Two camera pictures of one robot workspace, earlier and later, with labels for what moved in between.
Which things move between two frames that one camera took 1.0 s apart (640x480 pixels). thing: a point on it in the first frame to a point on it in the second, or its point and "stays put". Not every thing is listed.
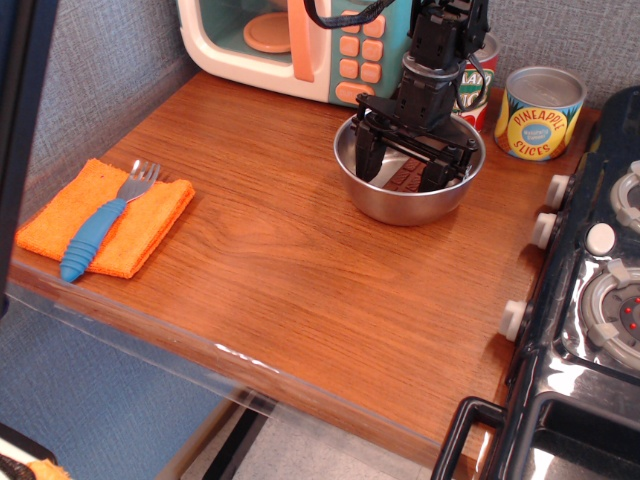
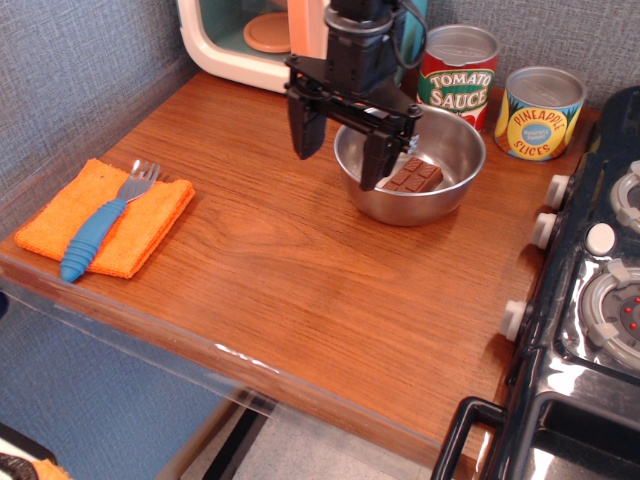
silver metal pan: [392, 207] stays put
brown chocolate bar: [408, 178] stays put
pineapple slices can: [538, 112] stays put
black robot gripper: [420, 116] to [358, 85]
